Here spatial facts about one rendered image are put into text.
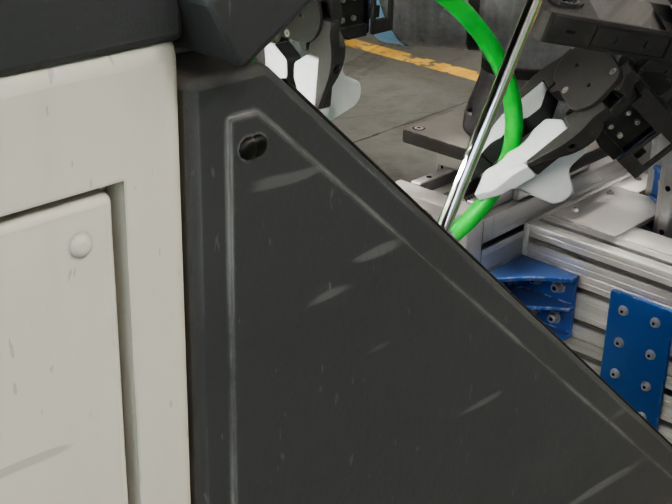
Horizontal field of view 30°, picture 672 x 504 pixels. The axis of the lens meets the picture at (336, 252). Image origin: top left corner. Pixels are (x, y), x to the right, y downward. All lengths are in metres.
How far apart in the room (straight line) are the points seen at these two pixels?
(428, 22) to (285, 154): 1.11
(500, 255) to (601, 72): 0.69
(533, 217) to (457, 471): 0.99
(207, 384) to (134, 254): 0.08
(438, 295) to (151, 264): 0.18
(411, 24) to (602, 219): 0.35
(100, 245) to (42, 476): 0.09
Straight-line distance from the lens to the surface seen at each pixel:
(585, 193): 1.74
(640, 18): 0.93
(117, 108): 0.45
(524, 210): 1.62
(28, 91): 0.42
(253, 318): 0.52
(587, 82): 0.95
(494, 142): 0.98
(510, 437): 0.71
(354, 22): 0.99
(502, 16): 1.59
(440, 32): 1.61
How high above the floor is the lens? 1.59
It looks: 25 degrees down
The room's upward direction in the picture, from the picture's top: 1 degrees clockwise
